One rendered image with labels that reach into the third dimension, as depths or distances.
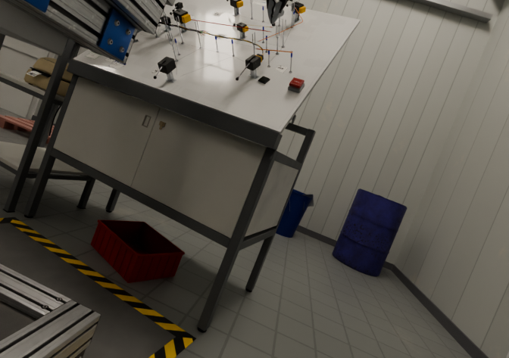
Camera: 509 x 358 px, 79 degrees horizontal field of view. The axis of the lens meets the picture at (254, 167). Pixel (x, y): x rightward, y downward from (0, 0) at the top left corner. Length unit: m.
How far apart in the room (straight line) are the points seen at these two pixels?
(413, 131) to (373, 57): 1.08
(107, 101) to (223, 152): 0.69
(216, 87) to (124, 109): 0.47
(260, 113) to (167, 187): 0.52
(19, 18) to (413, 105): 4.19
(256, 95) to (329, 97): 2.98
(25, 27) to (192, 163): 0.81
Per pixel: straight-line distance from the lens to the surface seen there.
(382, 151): 4.31
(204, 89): 1.44
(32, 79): 2.14
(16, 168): 2.05
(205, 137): 1.35
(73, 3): 0.71
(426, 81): 4.61
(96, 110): 1.75
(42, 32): 0.80
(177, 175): 1.40
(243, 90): 1.41
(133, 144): 1.56
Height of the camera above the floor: 0.76
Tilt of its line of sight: 2 degrees down
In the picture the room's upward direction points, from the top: 21 degrees clockwise
